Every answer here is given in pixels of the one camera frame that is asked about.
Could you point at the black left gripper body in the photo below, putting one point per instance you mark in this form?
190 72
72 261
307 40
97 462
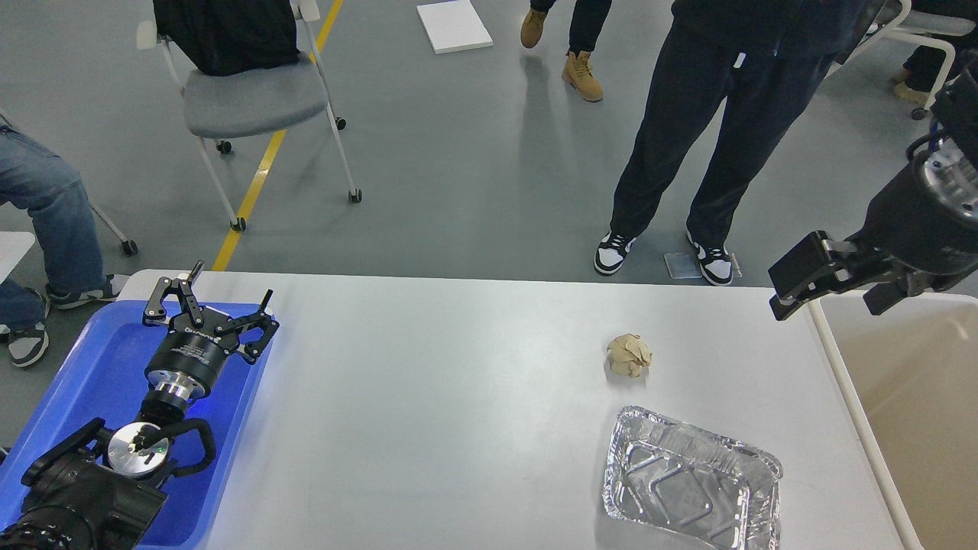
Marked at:
192 358

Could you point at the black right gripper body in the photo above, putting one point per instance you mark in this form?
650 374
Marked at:
925 217

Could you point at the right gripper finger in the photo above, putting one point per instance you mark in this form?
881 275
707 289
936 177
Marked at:
819 265
899 285

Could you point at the aluminium foil tray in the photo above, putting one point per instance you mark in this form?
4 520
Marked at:
674 476

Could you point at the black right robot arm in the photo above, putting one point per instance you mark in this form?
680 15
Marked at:
952 137

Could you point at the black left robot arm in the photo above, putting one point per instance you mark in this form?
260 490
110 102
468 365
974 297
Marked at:
132 445

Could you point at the beige plastic bin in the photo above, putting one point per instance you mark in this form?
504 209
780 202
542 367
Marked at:
913 369

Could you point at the blue plastic tray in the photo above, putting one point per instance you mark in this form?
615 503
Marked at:
103 376

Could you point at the person seated far right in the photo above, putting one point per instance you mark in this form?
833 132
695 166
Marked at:
920 70

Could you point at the white chair at left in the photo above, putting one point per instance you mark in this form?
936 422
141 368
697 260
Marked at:
128 246

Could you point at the seated person in jeans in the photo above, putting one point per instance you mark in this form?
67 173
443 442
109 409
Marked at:
41 182

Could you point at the white chair at right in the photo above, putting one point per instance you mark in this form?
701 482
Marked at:
898 20

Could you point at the crumpled brown paper ball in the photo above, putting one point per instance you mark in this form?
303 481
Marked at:
628 355

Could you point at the standing person in black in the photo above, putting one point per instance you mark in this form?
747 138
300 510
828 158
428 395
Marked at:
757 62

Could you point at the grey white wheeled chair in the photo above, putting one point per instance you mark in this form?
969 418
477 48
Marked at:
256 102

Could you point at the black jacket on chair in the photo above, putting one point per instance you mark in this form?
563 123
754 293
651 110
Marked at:
230 37

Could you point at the person with tan boots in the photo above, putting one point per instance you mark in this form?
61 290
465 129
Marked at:
587 22

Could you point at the white board on floor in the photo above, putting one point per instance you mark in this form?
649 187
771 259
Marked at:
454 26

